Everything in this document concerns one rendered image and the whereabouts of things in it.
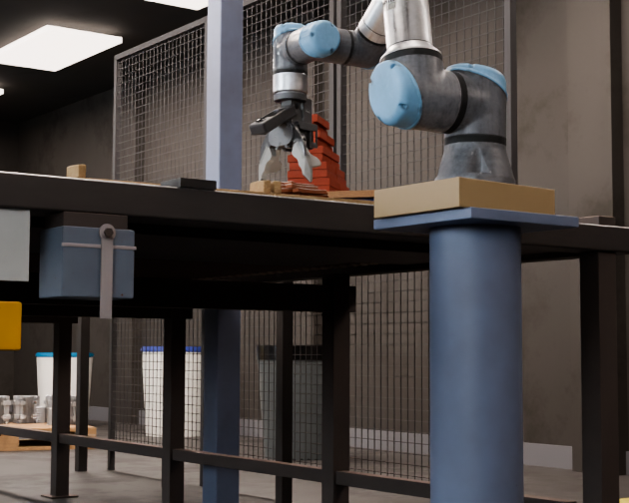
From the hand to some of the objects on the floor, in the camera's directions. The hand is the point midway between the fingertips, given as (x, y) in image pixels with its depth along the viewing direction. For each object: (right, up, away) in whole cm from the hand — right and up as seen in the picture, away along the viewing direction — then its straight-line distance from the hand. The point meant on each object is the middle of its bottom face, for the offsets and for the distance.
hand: (283, 185), depth 270 cm
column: (+36, -95, -43) cm, 110 cm away
